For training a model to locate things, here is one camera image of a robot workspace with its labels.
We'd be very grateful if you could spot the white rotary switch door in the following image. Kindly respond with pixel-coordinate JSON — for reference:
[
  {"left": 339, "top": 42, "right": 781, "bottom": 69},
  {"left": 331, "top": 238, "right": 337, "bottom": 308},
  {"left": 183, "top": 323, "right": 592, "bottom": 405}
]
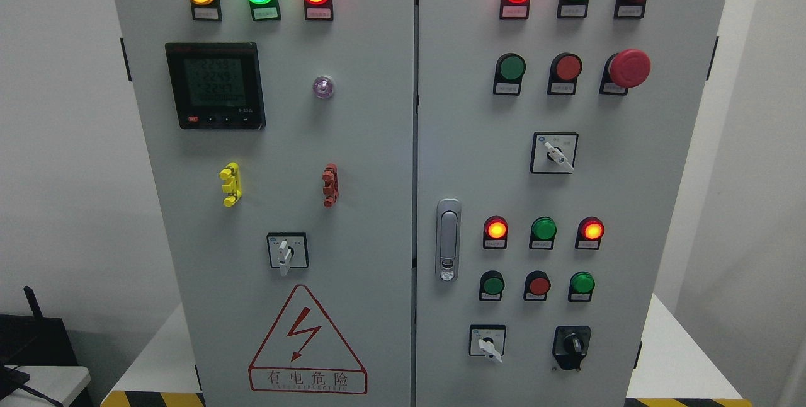
[{"left": 266, "top": 232, "right": 310, "bottom": 276}]

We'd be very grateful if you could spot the red terminal connector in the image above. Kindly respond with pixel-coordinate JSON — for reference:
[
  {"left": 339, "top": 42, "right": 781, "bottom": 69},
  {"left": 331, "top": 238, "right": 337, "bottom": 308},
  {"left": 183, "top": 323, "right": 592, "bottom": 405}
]
[{"left": 321, "top": 163, "right": 339, "bottom": 208}]

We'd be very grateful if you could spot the red lit lamp middle left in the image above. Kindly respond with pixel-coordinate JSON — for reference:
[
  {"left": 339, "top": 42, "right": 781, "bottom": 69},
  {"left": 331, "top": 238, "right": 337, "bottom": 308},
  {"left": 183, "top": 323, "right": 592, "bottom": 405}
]
[{"left": 482, "top": 215, "right": 508, "bottom": 249}]

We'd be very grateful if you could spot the small purple clear lamp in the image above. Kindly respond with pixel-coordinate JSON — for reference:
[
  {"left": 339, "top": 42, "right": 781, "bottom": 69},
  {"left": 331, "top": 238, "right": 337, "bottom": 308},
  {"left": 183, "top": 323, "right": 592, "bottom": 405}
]
[{"left": 312, "top": 75, "right": 335, "bottom": 100}]

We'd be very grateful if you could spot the green push button lower left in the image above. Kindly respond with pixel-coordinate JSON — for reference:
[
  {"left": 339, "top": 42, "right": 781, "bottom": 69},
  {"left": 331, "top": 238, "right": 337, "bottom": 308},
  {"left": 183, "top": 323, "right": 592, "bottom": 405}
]
[{"left": 478, "top": 270, "right": 506, "bottom": 301}]

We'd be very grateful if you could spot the green push button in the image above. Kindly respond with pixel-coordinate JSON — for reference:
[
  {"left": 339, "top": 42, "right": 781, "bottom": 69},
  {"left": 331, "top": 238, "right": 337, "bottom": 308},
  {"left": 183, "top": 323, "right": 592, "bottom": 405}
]
[
  {"left": 492, "top": 53, "right": 526, "bottom": 95},
  {"left": 567, "top": 270, "right": 596, "bottom": 302},
  {"left": 478, "top": 270, "right": 506, "bottom": 301}
]

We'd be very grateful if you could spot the green lamp middle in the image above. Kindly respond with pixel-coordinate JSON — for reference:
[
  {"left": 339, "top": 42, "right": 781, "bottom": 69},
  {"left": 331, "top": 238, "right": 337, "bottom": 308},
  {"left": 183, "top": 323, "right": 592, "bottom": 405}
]
[{"left": 529, "top": 217, "right": 557, "bottom": 250}]

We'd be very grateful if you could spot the green push button upper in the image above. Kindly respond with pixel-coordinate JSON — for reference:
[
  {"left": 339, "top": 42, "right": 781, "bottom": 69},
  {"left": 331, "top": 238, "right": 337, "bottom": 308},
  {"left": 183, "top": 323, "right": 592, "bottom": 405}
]
[{"left": 492, "top": 53, "right": 526, "bottom": 95}]

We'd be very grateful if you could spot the grey left cabinet door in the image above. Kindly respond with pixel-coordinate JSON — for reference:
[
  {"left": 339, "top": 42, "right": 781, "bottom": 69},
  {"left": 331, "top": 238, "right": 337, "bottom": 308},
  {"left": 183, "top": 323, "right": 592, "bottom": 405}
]
[{"left": 115, "top": 0, "right": 415, "bottom": 406}]

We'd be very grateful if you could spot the grey cabinet door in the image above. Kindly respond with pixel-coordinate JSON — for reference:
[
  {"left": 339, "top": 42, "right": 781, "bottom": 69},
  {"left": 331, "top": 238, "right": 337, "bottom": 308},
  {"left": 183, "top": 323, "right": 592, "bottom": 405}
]
[
  {"left": 414, "top": 0, "right": 725, "bottom": 406},
  {"left": 115, "top": 0, "right": 415, "bottom": 406}
]

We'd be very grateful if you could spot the red push button lower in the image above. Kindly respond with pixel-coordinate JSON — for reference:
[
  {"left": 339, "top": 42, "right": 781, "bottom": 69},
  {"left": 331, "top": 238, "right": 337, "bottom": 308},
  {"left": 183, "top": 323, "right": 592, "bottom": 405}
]
[{"left": 522, "top": 270, "right": 552, "bottom": 301}]

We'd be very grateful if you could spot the red push button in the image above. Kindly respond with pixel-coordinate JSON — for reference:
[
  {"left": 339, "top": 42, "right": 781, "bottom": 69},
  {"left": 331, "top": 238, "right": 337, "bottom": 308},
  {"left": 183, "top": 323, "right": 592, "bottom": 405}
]
[
  {"left": 522, "top": 270, "right": 552, "bottom": 301},
  {"left": 547, "top": 53, "right": 582, "bottom": 95}
]

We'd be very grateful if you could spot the yellow terminal connector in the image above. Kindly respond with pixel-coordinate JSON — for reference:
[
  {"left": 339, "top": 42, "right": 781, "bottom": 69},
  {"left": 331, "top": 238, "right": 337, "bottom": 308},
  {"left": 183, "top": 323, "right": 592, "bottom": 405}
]
[{"left": 219, "top": 162, "right": 242, "bottom": 208}]

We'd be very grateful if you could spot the grey right cabinet door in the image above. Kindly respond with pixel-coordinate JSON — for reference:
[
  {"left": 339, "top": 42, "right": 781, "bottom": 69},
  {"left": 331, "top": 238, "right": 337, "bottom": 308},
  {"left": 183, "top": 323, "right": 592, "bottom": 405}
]
[{"left": 414, "top": 0, "right": 725, "bottom": 406}]

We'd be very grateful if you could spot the red lit lamp middle right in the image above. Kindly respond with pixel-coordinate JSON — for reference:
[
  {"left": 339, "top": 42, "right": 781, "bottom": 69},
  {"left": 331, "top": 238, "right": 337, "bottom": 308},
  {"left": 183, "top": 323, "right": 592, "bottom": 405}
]
[{"left": 575, "top": 216, "right": 605, "bottom": 250}]

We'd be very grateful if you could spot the red push button upper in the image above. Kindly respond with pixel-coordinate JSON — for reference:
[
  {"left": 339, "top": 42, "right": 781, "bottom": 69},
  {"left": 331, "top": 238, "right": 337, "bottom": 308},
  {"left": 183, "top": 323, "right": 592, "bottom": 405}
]
[{"left": 547, "top": 53, "right": 582, "bottom": 95}]

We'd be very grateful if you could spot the red triangle warning sticker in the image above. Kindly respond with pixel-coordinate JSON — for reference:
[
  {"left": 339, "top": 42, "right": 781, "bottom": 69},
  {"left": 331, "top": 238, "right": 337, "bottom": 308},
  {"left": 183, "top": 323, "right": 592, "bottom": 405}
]
[{"left": 249, "top": 284, "right": 368, "bottom": 395}]

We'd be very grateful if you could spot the green push button lower right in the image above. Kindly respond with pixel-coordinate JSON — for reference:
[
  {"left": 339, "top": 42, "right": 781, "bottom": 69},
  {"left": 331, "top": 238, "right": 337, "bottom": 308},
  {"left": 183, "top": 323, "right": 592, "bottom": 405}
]
[{"left": 567, "top": 270, "right": 596, "bottom": 302}]

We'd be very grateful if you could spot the black digital power meter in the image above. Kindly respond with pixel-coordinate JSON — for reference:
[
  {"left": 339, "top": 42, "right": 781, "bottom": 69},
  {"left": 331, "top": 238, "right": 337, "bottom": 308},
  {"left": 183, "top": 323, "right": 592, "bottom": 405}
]
[{"left": 165, "top": 42, "right": 265, "bottom": 130}]

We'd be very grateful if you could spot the red emergency stop button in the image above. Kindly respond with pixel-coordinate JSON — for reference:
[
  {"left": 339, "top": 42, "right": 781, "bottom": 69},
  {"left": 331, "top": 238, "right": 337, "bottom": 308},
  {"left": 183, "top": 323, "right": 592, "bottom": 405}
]
[{"left": 599, "top": 49, "right": 652, "bottom": 95}]

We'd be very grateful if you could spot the white platform with hazard stripe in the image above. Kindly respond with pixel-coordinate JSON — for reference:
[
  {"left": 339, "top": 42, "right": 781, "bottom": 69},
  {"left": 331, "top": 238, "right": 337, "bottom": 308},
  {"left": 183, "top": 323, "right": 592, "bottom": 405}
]
[{"left": 113, "top": 296, "right": 742, "bottom": 399}]

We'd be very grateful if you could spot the black device with antenna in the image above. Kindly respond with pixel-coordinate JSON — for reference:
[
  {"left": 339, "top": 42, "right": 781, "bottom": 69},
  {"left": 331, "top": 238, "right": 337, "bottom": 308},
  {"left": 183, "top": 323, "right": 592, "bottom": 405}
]
[{"left": 1, "top": 286, "right": 78, "bottom": 399}]

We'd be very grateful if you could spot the silver door handle lock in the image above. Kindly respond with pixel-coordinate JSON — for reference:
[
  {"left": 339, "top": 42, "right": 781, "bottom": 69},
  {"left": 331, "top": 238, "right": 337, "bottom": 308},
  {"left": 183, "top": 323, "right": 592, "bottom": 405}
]
[{"left": 436, "top": 198, "right": 462, "bottom": 282}]

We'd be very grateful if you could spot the white rotary switch upper right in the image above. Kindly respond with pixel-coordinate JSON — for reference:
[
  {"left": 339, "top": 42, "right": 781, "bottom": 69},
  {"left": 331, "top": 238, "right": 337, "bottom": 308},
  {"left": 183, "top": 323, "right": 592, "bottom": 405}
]
[{"left": 530, "top": 132, "right": 579, "bottom": 174}]

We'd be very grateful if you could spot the white rotary switch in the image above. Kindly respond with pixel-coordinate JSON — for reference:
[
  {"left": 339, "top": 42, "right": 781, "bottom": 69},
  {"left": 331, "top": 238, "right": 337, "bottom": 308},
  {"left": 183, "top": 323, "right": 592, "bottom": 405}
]
[
  {"left": 468, "top": 324, "right": 506, "bottom": 364},
  {"left": 530, "top": 132, "right": 579, "bottom": 174}
]

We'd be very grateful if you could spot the white rotary switch lower right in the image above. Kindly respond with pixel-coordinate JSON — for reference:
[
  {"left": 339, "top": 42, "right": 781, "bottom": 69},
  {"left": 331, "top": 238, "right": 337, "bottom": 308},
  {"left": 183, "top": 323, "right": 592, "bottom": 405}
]
[{"left": 468, "top": 324, "right": 506, "bottom": 364}]

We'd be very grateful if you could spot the black rotary selector switch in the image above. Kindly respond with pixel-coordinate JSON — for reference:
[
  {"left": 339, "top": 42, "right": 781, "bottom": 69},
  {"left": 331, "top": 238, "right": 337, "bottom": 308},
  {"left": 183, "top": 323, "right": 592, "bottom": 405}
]
[{"left": 552, "top": 326, "right": 592, "bottom": 372}]

